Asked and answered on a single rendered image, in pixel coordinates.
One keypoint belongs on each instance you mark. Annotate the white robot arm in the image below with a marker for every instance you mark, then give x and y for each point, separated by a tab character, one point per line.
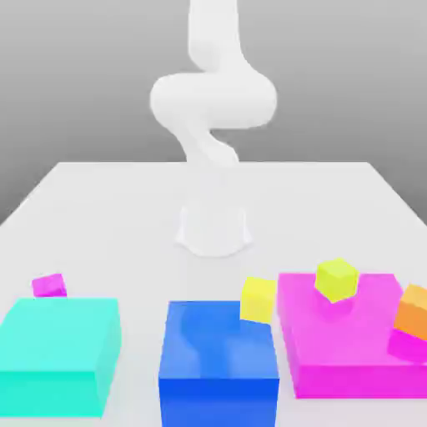
213	100

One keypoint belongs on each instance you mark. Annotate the small lime yellow cube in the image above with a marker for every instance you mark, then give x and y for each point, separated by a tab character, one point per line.
336	279

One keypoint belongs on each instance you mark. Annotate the small magenta cube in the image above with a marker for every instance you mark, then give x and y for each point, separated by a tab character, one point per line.
49	286

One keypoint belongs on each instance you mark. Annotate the small orange cube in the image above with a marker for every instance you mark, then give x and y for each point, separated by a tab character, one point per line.
413	312

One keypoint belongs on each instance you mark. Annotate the large blue box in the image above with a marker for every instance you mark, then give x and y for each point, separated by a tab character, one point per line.
217	360

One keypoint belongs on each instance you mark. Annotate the large magenta box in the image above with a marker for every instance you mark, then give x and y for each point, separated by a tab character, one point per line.
340	350

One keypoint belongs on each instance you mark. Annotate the large cyan box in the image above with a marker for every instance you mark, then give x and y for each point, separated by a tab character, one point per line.
53	340

